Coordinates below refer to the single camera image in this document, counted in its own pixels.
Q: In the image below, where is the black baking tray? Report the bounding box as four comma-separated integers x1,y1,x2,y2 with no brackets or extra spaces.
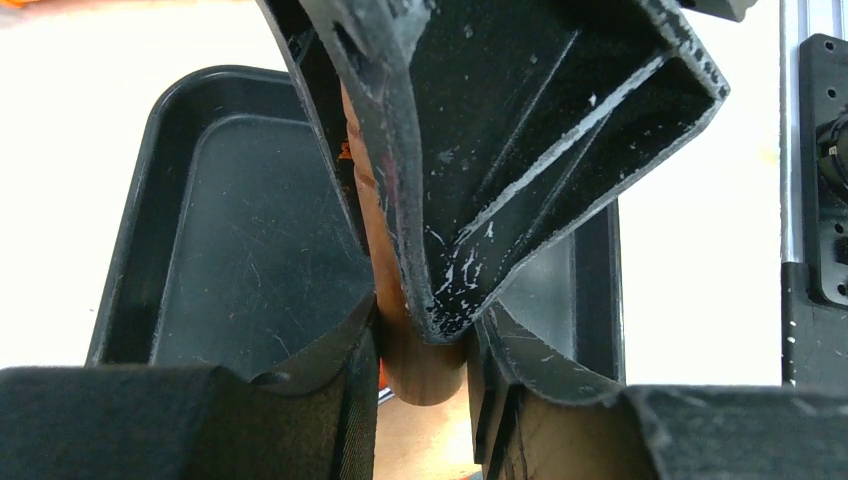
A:
84,64,627,386

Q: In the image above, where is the wooden dough roller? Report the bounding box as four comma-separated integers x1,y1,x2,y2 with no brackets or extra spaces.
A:
337,79,468,480

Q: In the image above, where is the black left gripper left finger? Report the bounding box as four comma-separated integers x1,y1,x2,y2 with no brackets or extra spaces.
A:
1,294,378,479

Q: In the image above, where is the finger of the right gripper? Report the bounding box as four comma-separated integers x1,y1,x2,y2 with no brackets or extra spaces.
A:
303,1,729,343
257,0,368,253

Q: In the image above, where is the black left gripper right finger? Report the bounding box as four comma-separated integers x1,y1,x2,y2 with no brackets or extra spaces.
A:
467,304,847,479

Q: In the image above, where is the orange-red dough piece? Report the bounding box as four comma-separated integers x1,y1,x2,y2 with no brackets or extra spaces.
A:
378,362,391,397

